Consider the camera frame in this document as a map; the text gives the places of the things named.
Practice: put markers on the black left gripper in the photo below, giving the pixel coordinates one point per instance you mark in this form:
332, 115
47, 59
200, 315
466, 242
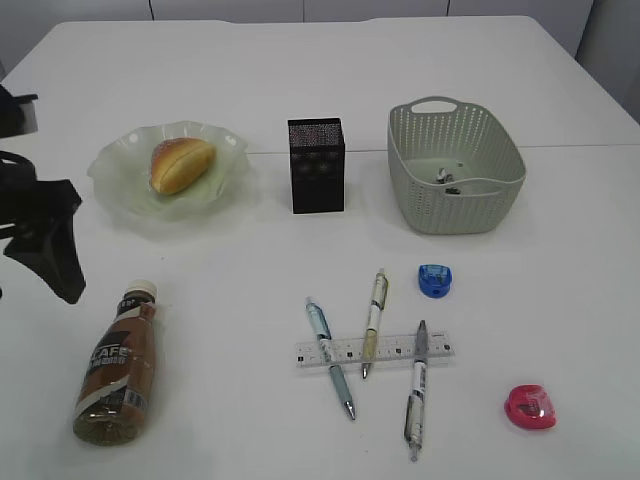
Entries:
46, 245

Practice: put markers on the sugared bread bun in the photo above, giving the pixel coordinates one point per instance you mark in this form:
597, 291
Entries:
178, 163

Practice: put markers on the paper ball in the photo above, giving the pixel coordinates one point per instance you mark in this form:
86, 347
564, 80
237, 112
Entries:
445, 180

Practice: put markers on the green wavy glass plate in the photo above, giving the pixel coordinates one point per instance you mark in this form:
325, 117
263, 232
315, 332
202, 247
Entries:
121, 174

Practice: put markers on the blue grip pen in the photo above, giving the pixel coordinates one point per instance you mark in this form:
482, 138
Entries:
323, 335

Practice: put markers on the black mesh pen holder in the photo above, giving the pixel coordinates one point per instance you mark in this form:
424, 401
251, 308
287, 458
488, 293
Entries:
317, 165

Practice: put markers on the yellow grip pen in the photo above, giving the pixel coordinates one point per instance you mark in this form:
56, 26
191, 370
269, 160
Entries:
376, 307

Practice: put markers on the blue pencil sharpener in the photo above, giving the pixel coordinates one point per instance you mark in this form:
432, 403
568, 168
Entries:
434, 280

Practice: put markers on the grey white pen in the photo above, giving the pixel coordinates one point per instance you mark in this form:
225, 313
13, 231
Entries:
414, 421

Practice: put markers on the green plastic basket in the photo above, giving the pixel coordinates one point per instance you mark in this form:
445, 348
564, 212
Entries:
469, 142

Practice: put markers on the pink pencil sharpener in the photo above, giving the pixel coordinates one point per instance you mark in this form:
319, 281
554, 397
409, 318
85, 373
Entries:
530, 407

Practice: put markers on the brown coffee bottle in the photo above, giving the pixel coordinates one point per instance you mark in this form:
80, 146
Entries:
113, 401

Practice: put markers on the clear plastic ruler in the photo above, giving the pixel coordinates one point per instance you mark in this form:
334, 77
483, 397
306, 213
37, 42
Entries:
395, 348

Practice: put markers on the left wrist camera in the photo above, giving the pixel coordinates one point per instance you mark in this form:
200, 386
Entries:
17, 114

